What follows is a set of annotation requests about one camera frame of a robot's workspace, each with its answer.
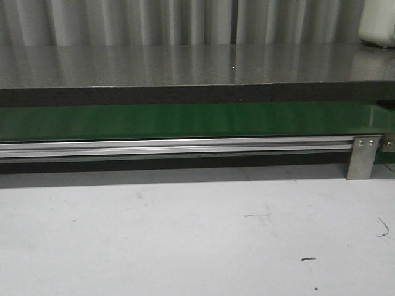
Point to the steel conveyor support bracket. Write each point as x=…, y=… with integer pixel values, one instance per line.
x=363, y=155

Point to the steel roller end plate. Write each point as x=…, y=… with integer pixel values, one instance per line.
x=388, y=145

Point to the grey pleated curtain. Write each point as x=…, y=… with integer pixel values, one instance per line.
x=145, y=23

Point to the green conveyor belt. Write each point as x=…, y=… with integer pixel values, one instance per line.
x=100, y=122

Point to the dark grey stone countertop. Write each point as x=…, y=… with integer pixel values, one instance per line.
x=124, y=75

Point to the aluminium conveyor side rail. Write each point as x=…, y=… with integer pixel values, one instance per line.
x=172, y=146

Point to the white machine base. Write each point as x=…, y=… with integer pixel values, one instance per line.
x=377, y=23

